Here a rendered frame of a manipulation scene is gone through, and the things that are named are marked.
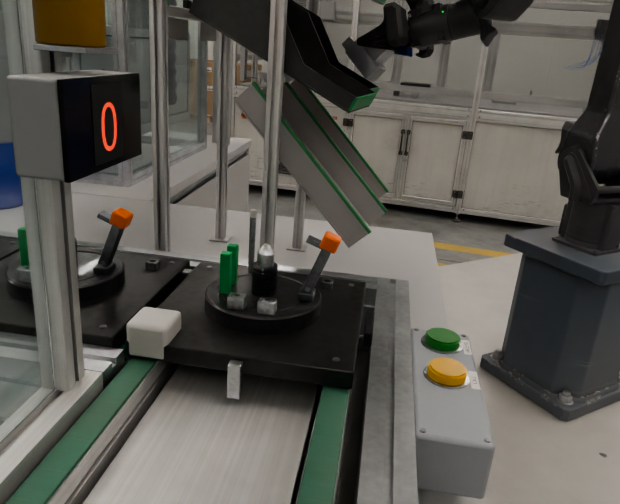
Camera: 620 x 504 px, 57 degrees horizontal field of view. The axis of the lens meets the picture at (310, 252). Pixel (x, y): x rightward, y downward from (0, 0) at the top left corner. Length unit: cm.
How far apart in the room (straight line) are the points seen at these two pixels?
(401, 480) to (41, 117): 38
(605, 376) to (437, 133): 395
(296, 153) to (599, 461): 55
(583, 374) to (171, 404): 50
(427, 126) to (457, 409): 417
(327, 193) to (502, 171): 392
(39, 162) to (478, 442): 42
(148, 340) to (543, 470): 45
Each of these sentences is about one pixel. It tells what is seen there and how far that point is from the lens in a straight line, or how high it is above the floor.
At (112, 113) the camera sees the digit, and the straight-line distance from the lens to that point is 49.
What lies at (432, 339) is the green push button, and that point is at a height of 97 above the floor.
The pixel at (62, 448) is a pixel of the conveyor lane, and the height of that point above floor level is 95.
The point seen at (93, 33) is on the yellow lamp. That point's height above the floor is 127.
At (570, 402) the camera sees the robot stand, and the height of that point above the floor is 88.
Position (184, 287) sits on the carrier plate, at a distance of 75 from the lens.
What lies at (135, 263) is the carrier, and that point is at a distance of 83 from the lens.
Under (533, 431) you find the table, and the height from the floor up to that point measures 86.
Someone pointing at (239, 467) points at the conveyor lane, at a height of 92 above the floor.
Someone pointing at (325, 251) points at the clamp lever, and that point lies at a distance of 65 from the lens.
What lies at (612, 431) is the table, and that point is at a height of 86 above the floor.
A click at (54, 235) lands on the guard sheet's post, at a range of 51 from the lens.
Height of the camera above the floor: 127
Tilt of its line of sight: 20 degrees down
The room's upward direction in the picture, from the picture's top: 4 degrees clockwise
